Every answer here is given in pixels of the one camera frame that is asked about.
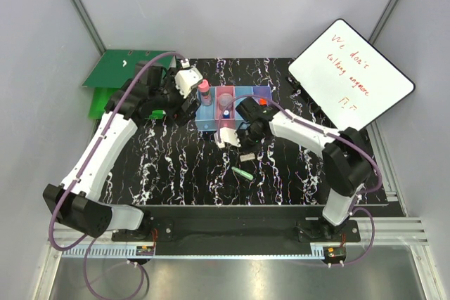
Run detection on black marble pattern mat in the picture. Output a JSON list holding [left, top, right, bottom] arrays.
[[86, 57, 390, 207]]

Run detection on aluminium rail frame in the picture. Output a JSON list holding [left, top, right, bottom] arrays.
[[34, 120, 444, 300]]

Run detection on pink capped pencil tube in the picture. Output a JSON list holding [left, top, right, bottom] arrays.
[[198, 79, 212, 106]]

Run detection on four-compartment pastel drawer organizer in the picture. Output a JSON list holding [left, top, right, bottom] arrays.
[[195, 85, 274, 132]]

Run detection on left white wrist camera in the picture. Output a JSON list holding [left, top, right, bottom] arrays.
[[174, 67, 203, 99]]

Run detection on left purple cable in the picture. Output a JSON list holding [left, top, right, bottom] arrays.
[[48, 52, 191, 297]]

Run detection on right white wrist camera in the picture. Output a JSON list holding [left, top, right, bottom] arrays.
[[214, 127, 241, 149]]

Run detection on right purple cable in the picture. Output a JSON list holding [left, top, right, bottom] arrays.
[[217, 94, 383, 268]]

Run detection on bright green plastic folder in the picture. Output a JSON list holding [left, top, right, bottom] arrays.
[[89, 88, 165, 120]]

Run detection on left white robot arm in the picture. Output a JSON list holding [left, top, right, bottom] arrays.
[[43, 59, 203, 241]]

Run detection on dark green ring binder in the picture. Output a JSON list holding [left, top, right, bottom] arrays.
[[82, 49, 164, 89]]

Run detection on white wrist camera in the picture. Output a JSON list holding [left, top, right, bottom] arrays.
[[214, 127, 241, 149], [174, 67, 203, 99]]

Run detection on black whiteboard stand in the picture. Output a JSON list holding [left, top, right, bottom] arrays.
[[285, 75, 323, 115]]

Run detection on white whiteboard with red writing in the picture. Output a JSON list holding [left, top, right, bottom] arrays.
[[288, 19, 415, 131]]

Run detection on purple cable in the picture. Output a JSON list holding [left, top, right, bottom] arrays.
[[217, 94, 383, 268], [48, 52, 191, 297]]

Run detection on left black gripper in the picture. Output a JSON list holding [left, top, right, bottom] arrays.
[[150, 68, 200, 126]]

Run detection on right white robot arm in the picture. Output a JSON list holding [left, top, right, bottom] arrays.
[[236, 95, 373, 242]]

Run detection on clear purple pin box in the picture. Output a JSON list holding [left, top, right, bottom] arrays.
[[218, 93, 233, 111]]

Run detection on beige small eraser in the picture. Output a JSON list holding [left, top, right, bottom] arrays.
[[239, 153, 256, 162]]

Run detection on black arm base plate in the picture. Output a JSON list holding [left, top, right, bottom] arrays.
[[112, 206, 364, 259]]

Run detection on green correction tape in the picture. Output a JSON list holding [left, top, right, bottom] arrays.
[[231, 167, 254, 181]]

